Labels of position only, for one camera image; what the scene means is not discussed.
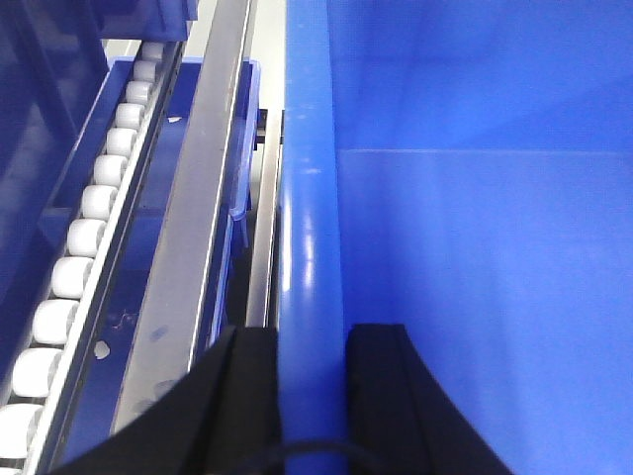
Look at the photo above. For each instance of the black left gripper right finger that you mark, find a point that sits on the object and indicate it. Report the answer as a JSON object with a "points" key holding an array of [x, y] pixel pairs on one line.
{"points": [[399, 413]]}

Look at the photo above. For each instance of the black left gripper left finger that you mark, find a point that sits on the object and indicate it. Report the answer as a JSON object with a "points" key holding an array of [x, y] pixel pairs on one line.
{"points": [[215, 420]]}

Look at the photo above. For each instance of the blue bin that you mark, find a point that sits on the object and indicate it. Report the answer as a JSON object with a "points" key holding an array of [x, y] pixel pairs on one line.
{"points": [[464, 169], [53, 65]]}

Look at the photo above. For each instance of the white roller track left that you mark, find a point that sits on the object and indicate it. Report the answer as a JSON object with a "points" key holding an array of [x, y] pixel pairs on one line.
{"points": [[37, 394]]}

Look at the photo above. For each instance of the steel divider rail left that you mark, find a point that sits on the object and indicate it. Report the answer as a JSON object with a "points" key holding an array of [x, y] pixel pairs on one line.
{"points": [[169, 330]]}

